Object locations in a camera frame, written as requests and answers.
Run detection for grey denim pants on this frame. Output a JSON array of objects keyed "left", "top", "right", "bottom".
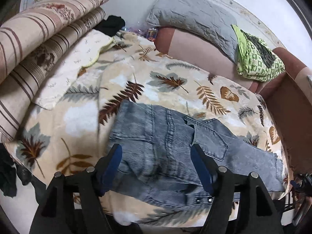
[{"left": 109, "top": 101, "right": 285, "bottom": 210}]

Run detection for black clothes on floor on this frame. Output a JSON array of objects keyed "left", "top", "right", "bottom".
[{"left": 1, "top": 143, "right": 46, "bottom": 204}]

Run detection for beige leaf print blanket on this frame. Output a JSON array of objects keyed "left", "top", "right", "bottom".
[{"left": 4, "top": 30, "right": 291, "bottom": 226}]

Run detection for pink brown bed sheet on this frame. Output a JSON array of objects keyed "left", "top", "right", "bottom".
[{"left": 155, "top": 27, "right": 311, "bottom": 174}]

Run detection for green patterned folded cloth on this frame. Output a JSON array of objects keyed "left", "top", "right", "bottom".
[{"left": 232, "top": 25, "right": 285, "bottom": 82}]

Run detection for cream embroidered cloth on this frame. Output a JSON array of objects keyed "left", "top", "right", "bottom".
[{"left": 32, "top": 30, "right": 114, "bottom": 110}]

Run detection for colourful wrapper by pillow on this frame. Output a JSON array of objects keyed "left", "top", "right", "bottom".
[{"left": 126, "top": 26, "right": 158, "bottom": 42}]

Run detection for black garment by quilt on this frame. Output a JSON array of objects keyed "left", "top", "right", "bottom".
[{"left": 94, "top": 15, "right": 125, "bottom": 37}]

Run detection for grey quilted pillow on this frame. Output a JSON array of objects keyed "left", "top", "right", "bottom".
[{"left": 146, "top": 0, "right": 238, "bottom": 63}]

